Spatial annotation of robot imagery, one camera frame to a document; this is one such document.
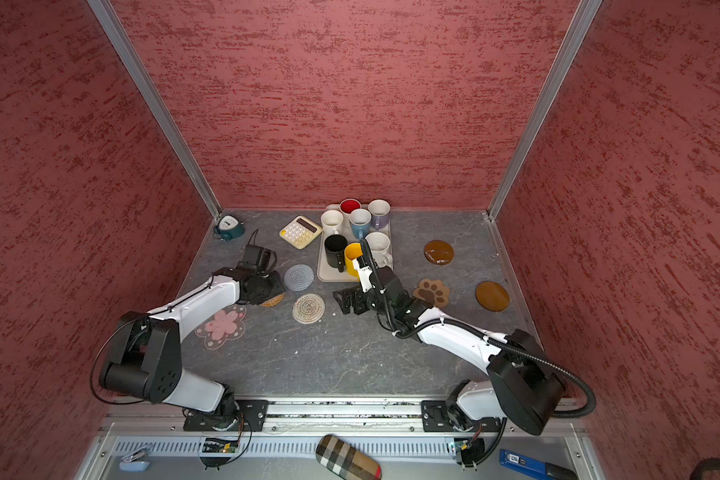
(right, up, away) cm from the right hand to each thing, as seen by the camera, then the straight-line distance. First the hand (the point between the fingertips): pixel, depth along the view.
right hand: (345, 296), depth 82 cm
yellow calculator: (-20, +19, +31) cm, 41 cm away
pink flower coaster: (-37, -11, +8) cm, 39 cm away
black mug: (-5, +14, +19) cm, 24 cm away
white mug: (-7, +21, +23) cm, 32 cm away
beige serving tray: (0, +19, +30) cm, 35 cm away
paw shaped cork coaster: (+28, -2, +16) cm, 32 cm away
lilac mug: (+11, +27, +34) cm, 45 cm away
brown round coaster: (+48, -3, +15) cm, 50 cm away
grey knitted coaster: (-18, +3, +19) cm, 26 cm away
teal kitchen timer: (-46, +20, +28) cm, 58 cm away
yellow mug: (+1, +12, +17) cm, 21 cm away
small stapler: (-47, -35, -15) cm, 61 cm away
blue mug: (+3, +23, +26) cm, 35 cm away
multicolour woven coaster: (-13, -6, +11) cm, 18 cm away
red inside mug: (-2, +29, +32) cm, 43 cm away
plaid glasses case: (+1, -34, -16) cm, 38 cm away
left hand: (-22, -1, +10) cm, 24 cm away
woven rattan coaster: (-21, -2, +4) cm, 22 cm away
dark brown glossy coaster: (+33, +11, +26) cm, 44 cm away
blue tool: (+44, -35, -17) cm, 59 cm away
